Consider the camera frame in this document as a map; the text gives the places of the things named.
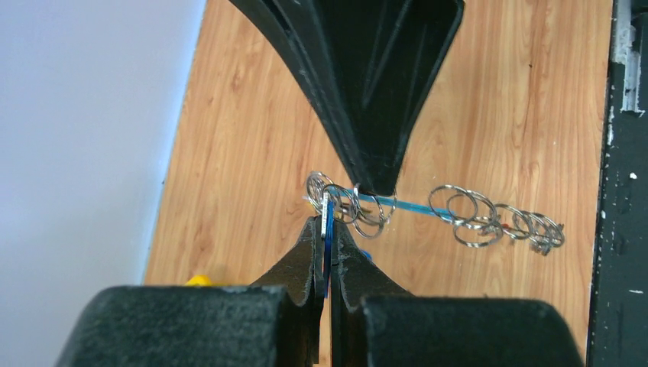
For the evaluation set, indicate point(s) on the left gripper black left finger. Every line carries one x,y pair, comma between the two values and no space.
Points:
274,321

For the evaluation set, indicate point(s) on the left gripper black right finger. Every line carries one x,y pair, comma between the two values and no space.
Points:
376,322

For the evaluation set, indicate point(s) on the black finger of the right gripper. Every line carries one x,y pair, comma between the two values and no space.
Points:
366,68

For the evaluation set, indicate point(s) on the key with blue tag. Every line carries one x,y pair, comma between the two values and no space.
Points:
327,235

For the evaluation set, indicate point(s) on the metal key plate blue handle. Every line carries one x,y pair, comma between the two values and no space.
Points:
475,220

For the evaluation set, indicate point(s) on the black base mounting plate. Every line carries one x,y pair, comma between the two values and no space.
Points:
618,311

